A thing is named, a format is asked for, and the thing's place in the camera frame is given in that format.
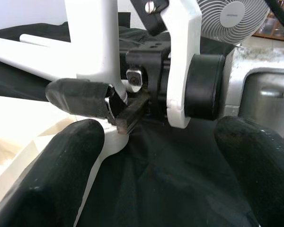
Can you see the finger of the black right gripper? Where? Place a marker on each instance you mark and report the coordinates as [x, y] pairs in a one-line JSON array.
[[78, 97]]

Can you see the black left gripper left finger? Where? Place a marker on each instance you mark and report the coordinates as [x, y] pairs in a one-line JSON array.
[[49, 177]]

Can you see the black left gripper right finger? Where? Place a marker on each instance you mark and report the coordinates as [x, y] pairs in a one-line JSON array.
[[265, 177]]

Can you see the white plastic table top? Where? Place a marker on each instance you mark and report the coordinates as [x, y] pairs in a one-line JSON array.
[[14, 142]]

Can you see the white plastic table leg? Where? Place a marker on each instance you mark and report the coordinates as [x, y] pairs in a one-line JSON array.
[[26, 56], [38, 40], [92, 35]]

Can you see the white standing fan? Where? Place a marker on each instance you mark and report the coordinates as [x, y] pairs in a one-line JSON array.
[[232, 16]]

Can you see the black cloth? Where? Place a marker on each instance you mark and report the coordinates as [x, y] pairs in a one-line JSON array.
[[168, 177]]

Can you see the wooden shelf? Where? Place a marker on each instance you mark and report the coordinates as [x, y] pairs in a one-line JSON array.
[[274, 32]]

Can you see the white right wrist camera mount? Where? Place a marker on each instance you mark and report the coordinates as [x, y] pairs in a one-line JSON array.
[[181, 47]]

